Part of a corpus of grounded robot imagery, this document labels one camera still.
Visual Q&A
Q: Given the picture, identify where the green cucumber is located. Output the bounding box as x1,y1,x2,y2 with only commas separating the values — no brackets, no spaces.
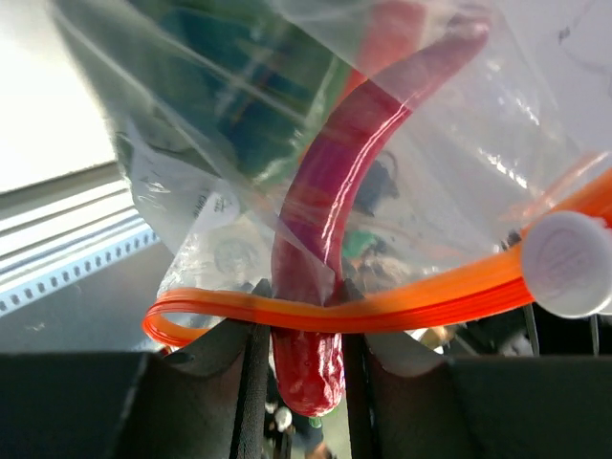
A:
131,1,350,186

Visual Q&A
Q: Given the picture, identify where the red chili pepper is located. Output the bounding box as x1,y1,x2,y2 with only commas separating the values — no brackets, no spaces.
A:
272,14,491,417

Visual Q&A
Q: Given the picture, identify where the clear zip bag orange zipper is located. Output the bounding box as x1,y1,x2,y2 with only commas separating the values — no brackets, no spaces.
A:
52,1,611,347

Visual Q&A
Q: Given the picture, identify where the white slotted cable duct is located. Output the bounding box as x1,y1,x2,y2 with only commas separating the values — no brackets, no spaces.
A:
1,227,161,317

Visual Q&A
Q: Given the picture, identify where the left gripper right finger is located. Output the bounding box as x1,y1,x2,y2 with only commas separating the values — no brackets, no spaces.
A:
342,304,611,458

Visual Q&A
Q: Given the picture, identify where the red orange mango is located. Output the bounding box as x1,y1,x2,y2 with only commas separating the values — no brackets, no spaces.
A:
339,1,427,100

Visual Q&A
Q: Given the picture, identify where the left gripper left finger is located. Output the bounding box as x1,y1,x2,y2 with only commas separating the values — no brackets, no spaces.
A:
0,279,273,459

